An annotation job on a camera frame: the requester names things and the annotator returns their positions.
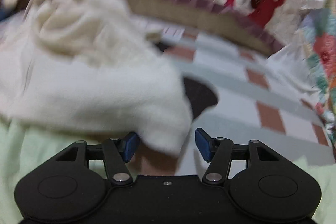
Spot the colourful floral patterned fabric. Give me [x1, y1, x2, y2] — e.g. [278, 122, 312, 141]
[301, 0, 335, 145]

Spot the checkered pastel floor rug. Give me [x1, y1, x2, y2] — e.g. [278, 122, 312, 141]
[0, 13, 334, 177]

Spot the white fleece zip jacket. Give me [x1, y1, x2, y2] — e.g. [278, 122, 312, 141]
[1, 0, 193, 156]

